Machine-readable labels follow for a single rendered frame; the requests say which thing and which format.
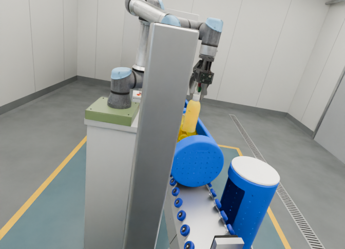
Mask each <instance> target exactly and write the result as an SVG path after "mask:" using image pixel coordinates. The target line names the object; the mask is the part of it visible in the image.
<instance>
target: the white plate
mask: <svg viewBox="0 0 345 249"><path fill-rule="evenodd" d="M232 167H233V169H234V170H235V172H236V173H237V174H239V175H240V176H241V177H243V178H244V179H246V180H248V181H250V182H253V183H255V184H259V185H264V186H272V185H276V184H277V183H278V182H279V180H280V177H279V175H278V173H277V172H276V170H275V169H273V168H272V167H271V166H270V165H268V164H267V163H265V162H263V161H261V160H258V159H255V158H252V157H246V156H239V157H235V158H234V159H233V160H232Z"/></svg>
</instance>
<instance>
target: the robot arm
mask: <svg viewBox="0 0 345 249"><path fill-rule="evenodd" d="M125 8H126V10H127V11H128V12H129V13H130V14H132V15H133V16H138V17H139V22H140V23H141V24H140V32H139V40H138V48H137V56H136V63H135V64H134V65H133V66H132V70H131V69H130V68H127V67H118V68H115V69H113V70H112V72H111V91H110V95H109V98H108V100H107V105H108V106H109V107H111V108H115V109H127V108H130V107H131V98H130V94H129V93H130V89H137V88H142V86H143V77H144V69H145V61H146V53H147V44H148V36H149V28H150V23H152V22H159V23H165V24H170V25H175V26H180V27H185V28H190V29H196V30H199V38H198V39H199V40H202V42H201V46H200V51H199V53H200V55H199V58H202V60H199V61H198V62H197V64H196V65H195V66H194V67H193V73H192V75H191V76H190V81H189V95H190V99H192V98H193V94H194V92H195V87H196V86H197V83H196V82H198V83H201V94H200V101H201V100H202V99H203V98H204V96H205V95H207V88H208V86H209V85H210V84H212V81H213V77H214V74H215V73H213V72H212V71H211V70H210V69H211V66H212V62H214V59H215V58H214V57H215V56H216V52H218V50H217V47H218V45H219V41H220V36H221V32H222V27H223V20H220V19H217V18H212V17H208V18H207V19H206V22H198V21H193V20H188V19H185V18H181V17H177V16H175V15H173V14H171V13H169V12H167V11H165V10H164V4H163V2H162V0H125Z"/></svg>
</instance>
